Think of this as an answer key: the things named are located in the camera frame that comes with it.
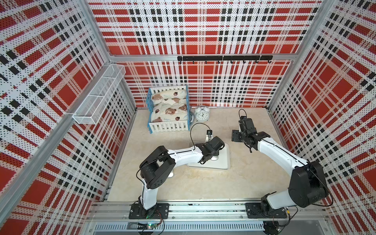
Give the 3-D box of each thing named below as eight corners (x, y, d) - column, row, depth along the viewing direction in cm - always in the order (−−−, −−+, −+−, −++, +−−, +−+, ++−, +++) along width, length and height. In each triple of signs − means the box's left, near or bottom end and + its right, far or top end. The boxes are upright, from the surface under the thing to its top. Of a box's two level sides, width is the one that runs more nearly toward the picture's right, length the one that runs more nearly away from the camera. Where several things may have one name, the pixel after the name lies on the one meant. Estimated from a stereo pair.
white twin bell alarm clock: (194, 121, 113) (194, 111, 104) (194, 115, 117) (194, 105, 108) (208, 121, 113) (209, 111, 104) (208, 115, 117) (209, 105, 108)
